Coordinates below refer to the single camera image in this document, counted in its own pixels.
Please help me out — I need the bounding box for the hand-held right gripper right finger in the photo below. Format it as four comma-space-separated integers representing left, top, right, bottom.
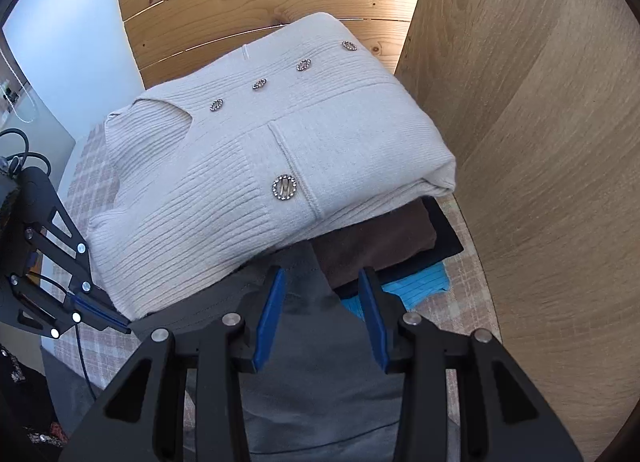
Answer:
357, 265, 585, 462

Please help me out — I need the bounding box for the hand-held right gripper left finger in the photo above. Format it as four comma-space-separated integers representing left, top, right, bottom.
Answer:
60, 265, 288, 462

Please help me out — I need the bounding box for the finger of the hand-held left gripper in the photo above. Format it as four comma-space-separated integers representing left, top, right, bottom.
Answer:
9, 272, 132, 339
24, 168, 132, 335

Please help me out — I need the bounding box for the grey flower print t-shirt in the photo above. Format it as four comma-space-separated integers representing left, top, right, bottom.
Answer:
129, 241, 408, 462

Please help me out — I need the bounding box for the blue folded garment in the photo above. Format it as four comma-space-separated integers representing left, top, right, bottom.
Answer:
342, 262, 451, 323

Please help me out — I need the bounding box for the person's black tweed cardigan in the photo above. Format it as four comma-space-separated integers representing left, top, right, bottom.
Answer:
0, 342, 68, 462

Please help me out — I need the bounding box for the brown folded garment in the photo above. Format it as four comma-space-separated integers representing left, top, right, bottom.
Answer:
310, 197, 438, 293

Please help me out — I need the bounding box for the dark navy folded garment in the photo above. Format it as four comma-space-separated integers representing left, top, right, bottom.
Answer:
332, 202, 465, 300

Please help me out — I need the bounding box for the cream knitted cardigan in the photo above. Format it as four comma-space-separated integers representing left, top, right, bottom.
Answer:
87, 12, 458, 320

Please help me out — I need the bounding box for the wooden cabinet panel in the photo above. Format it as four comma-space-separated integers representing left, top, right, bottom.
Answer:
395, 0, 640, 462

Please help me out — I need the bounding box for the wooden slatted headboard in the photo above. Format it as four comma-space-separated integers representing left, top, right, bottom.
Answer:
115, 0, 436, 90

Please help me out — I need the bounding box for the black cable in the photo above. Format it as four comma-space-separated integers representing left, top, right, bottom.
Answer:
75, 327, 101, 403
0, 128, 51, 178

